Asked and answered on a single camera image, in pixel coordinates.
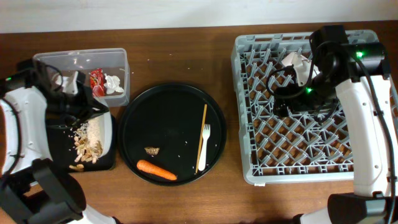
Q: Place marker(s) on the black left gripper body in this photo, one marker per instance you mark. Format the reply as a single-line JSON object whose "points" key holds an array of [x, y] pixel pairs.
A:
{"points": [[77, 106]]}

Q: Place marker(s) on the white tissue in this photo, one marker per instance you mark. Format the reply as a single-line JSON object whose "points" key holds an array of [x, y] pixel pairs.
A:
{"points": [[112, 84]]}

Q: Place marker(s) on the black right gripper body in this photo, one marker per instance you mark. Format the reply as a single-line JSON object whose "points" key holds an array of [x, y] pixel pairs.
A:
{"points": [[314, 98]]}

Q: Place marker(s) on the white plastic fork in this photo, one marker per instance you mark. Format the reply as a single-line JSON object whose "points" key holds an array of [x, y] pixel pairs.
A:
{"points": [[205, 135]]}

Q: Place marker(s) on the black rectangular waste tray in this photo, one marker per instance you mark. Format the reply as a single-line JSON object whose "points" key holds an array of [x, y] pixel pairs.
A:
{"points": [[63, 152]]}

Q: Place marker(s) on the grey dishwasher rack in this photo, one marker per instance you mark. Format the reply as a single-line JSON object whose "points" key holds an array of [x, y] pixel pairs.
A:
{"points": [[285, 150]]}

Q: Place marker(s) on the orange carrot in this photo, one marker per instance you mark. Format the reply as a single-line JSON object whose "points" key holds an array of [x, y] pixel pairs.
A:
{"points": [[147, 167]]}

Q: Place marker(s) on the pile of rice and nutshells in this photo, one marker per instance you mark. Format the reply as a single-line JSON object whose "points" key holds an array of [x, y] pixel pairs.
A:
{"points": [[84, 153]]}

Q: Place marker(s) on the clear plastic waste bin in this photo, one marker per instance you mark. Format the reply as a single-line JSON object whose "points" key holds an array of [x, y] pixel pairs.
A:
{"points": [[113, 62]]}

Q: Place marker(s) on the round black serving tray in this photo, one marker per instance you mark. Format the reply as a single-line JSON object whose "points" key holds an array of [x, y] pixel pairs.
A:
{"points": [[169, 116]]}

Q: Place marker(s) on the wooden chopstick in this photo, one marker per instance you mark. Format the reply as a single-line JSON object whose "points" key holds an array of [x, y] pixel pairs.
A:
{"points": [[201, 138]]}

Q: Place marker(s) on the red Apollo snack wrapper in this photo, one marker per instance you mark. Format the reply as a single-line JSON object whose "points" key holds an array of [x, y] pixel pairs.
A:
{"points": [[97, 82]]}

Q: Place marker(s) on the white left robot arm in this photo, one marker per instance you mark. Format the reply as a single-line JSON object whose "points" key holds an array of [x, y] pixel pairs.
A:
{"points": [[33, 188]]}

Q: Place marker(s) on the brown walnut shell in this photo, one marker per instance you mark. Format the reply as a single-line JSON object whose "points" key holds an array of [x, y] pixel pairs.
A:
{"points": [[153, 151]]}

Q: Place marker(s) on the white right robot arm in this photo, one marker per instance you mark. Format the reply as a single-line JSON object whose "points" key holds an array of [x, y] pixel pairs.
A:
{"points": [[367, 108]]}

